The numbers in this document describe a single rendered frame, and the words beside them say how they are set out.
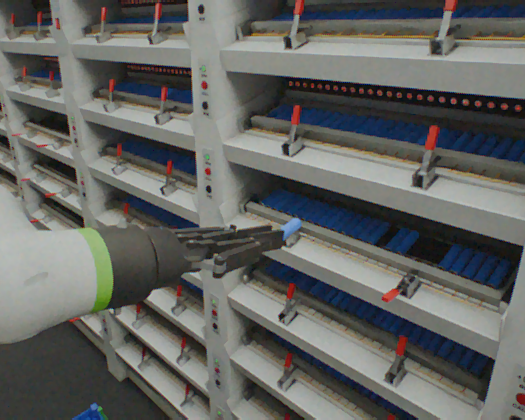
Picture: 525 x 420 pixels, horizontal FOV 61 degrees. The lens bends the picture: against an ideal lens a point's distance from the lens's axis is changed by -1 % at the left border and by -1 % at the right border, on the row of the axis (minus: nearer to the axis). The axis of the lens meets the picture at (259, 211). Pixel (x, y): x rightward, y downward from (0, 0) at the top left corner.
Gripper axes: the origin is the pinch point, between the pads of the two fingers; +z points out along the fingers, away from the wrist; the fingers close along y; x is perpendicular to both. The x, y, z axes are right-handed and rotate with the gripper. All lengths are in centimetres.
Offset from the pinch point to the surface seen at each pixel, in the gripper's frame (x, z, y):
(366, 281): -8.7, 21.7, 7.1
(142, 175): -7, 24, -73
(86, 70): 21, 18, -101
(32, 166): -24, 26, -168
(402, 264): -4.3, 24.9, 11.5
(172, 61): 26, 15, -48
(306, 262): -9.8, 21.3, -6.2
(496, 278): -2.3, 29.0, 25.5
